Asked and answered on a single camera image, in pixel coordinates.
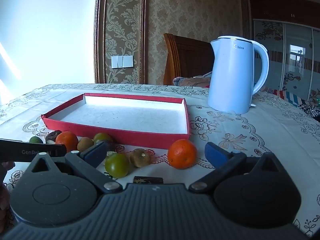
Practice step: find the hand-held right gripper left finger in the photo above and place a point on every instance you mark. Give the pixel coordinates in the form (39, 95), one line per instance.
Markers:
(96, 153)

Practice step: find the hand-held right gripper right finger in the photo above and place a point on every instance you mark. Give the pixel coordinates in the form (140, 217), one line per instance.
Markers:
(216, 155)

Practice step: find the green round fruit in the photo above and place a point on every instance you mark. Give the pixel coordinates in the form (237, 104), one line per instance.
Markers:
(116, 165)
(102, 137)

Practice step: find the green cucumber piece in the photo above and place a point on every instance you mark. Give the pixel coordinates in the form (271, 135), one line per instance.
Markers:
(36, 140)

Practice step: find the orange mandarin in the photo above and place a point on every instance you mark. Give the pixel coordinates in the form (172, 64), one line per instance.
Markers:
(182, 153)
(67, 140)

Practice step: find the red shallow box tray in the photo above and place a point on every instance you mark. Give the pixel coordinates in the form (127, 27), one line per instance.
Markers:
(117, 120)

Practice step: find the dark water chestnut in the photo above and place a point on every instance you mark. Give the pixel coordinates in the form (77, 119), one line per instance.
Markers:
(53, 136)

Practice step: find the person's left hand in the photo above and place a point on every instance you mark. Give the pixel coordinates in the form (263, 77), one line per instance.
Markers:
(3, 202)

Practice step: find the brown kiwi fruit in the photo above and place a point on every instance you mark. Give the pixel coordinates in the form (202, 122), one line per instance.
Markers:
(85, 143)

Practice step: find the brown fruit with white spot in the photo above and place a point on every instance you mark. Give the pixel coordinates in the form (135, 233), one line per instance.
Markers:
(140, 160)

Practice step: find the white electric kettle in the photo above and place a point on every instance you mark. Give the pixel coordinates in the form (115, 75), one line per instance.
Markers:
(232, 80)

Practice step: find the striped colourful blanket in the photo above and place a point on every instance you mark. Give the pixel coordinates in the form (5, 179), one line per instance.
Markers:
(290, 97)

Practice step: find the wooden chair back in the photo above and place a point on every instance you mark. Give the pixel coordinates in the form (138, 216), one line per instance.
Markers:
(190, 60)

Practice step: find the wardrobe with floral sliding doors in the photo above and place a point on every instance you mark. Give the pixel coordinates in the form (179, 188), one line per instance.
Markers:
(295, 55)

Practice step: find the white wall light switch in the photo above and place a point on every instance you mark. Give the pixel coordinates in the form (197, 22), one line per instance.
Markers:
(122, 61)

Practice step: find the brown wooden wall trim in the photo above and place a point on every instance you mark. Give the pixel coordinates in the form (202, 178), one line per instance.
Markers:
(143, 30)

